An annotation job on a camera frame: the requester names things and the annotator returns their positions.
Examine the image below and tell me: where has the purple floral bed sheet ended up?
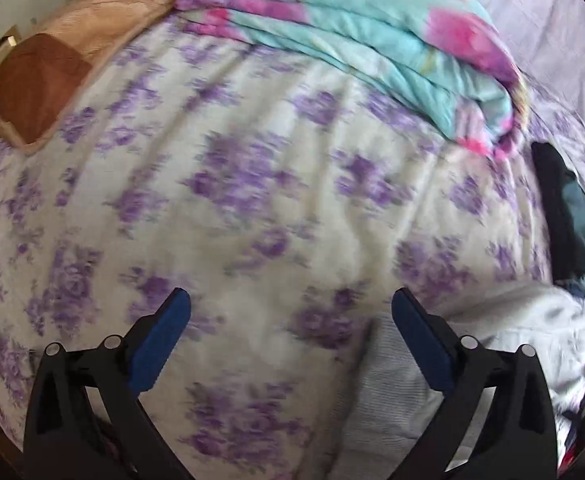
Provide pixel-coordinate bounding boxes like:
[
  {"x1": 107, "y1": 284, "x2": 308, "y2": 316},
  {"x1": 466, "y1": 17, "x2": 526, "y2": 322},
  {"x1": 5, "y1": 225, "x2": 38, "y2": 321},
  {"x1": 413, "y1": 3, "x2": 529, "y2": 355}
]
[{"x1": 0, "y1": 10, "x2": 585, "y2": 480}]

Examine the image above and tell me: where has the grey sweatshirt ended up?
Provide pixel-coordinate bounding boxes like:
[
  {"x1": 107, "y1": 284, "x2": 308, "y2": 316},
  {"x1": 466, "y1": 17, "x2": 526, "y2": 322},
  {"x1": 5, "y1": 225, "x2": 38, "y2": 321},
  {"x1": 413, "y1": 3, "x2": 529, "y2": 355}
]
[{"x1": 340, "y1": 282, "x2": 585, "y2": 476}]

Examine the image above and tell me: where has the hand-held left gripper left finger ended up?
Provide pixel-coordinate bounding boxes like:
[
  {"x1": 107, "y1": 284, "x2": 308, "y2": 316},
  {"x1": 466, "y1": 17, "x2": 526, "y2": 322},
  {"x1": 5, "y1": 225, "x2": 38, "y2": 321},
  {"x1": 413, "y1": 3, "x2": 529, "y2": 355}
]
[{"x1": 22, "y1": 287, "x2": 193, "y2": 480}]

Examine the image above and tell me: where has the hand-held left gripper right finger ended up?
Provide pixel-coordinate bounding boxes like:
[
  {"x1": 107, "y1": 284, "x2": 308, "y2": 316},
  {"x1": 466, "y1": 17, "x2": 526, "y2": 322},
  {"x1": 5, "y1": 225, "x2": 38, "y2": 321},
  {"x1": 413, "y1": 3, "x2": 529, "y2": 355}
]
[{"x1": 387, "y1": 287, "x2": 558, "y2": 480}]

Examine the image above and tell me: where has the black garment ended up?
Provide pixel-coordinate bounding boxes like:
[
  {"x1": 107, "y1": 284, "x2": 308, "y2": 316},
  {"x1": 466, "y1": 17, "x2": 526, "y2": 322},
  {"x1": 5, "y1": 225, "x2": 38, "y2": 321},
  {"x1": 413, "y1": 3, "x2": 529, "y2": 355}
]
[{"x1": 531, "y1": 141, "x2": 585, "y2": 283}]

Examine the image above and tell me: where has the teal pink floral quilt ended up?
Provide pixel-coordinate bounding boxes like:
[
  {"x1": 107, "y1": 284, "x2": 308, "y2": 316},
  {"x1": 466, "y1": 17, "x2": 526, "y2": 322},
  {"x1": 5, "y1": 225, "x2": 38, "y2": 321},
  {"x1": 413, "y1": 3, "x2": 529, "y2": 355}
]
[{"x1": 170, "y1": 0, "x2": 531, "y2": 158}]

